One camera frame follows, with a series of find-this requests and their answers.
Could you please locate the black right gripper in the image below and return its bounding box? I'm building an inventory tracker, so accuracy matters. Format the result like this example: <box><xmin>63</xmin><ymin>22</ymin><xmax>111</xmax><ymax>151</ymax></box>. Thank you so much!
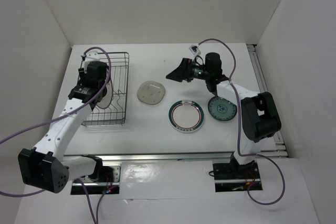
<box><xmin>166</xmin><ymin>58</ymin><xmax>211</xmax><ymax>82</ymax></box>

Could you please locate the orange sunburst plate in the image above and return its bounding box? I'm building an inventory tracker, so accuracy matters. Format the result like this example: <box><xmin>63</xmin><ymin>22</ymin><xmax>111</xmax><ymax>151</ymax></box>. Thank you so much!
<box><xmin>97</xmin><ymin>79</ymin><xmax>113</xmax><ymax>109</ymax></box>

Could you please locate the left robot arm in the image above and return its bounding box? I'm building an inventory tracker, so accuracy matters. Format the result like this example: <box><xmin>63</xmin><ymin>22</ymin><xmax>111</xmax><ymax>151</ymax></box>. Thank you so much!
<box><xmin>18</xmin><ymin>61</ymin><xmax>109</xmax><ymax>194</ymax></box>

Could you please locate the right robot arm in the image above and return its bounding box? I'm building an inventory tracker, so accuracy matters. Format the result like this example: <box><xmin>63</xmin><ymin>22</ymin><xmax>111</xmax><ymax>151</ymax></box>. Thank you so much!
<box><xmin>166</xmin><ymin>52</ymin><xmax>281</xmax><ymax>178</ymax></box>

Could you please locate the clear glass plate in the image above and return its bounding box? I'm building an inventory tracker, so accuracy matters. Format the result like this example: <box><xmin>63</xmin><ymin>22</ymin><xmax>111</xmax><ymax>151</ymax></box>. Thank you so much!
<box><xmin>137</xmin><ymin>81</ymin><xmax>166</xmax><ymax>105</ymax></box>

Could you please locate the blue floral plate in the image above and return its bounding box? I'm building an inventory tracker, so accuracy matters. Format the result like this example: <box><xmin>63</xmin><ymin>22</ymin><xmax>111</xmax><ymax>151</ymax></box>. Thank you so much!
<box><xmin>207</xmin><ymin>97</ymin><xmax>237</xmax><ymax>122</ymax></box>

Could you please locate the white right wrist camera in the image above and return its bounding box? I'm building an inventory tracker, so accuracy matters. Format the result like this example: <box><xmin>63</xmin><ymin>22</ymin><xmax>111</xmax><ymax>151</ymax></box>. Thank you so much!
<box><xmin>189</xmin><ymin>45</ymin><xmax>200</xmax><ymax>56</ymax></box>

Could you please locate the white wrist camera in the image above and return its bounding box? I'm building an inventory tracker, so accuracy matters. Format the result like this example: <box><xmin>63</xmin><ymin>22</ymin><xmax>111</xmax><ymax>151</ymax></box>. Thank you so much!
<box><xmin>189</xmin><ymin>45</ymin><xmax>200</xmax><ymax>56</ymax></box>
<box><xmin>81</xmin><ymin>50</ymin><xmax>100</xmax><ymax>70</ymax></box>

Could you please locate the green red ring plate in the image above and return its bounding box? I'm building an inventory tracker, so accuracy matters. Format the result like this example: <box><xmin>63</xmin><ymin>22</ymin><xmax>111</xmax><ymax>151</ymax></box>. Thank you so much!
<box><xmin>168</xmin><ymin>100</ymin><xmax>205</xmax><ymax>133</ymax></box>

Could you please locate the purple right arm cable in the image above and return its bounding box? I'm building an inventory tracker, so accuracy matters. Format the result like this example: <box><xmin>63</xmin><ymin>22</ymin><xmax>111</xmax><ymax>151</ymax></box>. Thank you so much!
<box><xmin>198</xmin><ymin>38</ymin><xmax>286</xmax><ymax>205</ymax></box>

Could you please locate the metal wire dish rack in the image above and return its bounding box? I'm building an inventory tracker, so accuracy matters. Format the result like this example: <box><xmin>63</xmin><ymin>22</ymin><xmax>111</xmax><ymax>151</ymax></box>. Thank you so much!
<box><xmin>82</xmin><ymin>51</ymin><xmax>129</xmax><ymax>126</ymax></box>

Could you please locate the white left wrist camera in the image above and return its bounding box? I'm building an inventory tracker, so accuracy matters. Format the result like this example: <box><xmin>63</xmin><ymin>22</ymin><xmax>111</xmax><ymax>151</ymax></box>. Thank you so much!
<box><xmin>81</xmin><ymin>50</ymin><xmax>100</xmax><ymax>70</ymax></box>

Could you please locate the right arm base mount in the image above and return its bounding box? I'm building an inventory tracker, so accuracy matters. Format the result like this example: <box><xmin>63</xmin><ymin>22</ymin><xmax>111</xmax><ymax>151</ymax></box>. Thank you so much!
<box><xmin>208</xmin><ymin>155</ymin><xmax>263</xmax><ymax>193</ymax></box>

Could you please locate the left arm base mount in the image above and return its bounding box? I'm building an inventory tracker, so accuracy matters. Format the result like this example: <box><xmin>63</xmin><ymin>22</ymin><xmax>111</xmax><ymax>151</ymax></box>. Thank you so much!
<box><xmin>70</xmin><ymin>154</ymin><xmax>121</xmax><ymax>195</ymax></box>

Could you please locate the aluminium frame rail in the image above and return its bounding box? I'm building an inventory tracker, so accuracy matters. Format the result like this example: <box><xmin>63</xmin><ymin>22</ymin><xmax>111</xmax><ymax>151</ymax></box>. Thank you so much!
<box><xmin>247</xmin><ymin>44</ymin><xmax>289</xmax><ymax>158</ymax></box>

